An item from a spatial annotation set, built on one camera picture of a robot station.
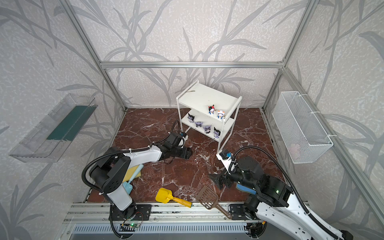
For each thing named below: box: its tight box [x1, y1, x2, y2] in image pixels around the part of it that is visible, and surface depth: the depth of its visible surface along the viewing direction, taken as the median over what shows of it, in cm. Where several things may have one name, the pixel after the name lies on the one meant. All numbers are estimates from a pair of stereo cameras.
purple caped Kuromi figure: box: [203, 124, 212, 134], surface depth 84 cm
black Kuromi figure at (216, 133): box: [213, 126, 221, 139], surface depth 82 cm
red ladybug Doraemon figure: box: [208, 104, 216, 115], surface depth 72 cm
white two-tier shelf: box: [176, 80, 243, 153], surface depth 82 cm
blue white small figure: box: [217, 110, 226, 120], surface depth 70 cm
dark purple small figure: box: [194, 121, 204, 128], surface depth 88 cm
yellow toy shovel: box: [155, 187, 193, 208], surface depth 79 cm
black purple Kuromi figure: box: [187, 112, 195, 123], surface depth 90 cm
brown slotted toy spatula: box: [195, 185, 233, 220], surface depth 79 cm
